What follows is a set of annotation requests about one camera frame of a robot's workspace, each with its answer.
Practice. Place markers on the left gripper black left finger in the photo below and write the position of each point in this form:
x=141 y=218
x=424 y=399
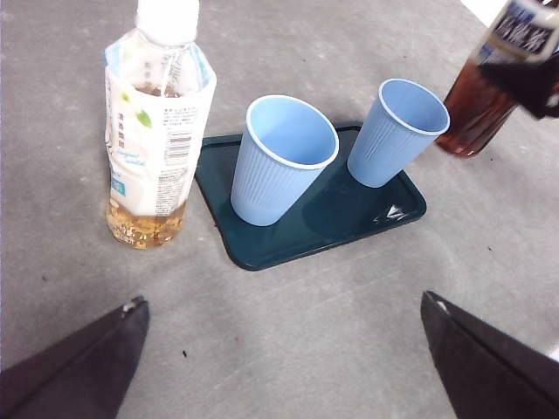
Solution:
x=74 y=375

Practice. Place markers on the blue ribbed plastic cup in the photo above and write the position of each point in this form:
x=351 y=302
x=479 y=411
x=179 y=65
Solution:
x=384 y=148
x=271 y=183

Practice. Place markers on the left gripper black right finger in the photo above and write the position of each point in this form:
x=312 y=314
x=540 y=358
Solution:
x=493 y=375

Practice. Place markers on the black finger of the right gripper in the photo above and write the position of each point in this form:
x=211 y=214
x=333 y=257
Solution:
x=533 y=87

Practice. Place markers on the dark blue-green flat tray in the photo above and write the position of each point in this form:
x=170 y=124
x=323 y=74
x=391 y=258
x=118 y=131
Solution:
x=271 y=249

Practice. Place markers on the dark oolong tea bottle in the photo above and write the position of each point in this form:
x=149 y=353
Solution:
x=476 y=113

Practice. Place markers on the clear green tea bottle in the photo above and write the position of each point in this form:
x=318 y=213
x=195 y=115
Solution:
x=148 y=144

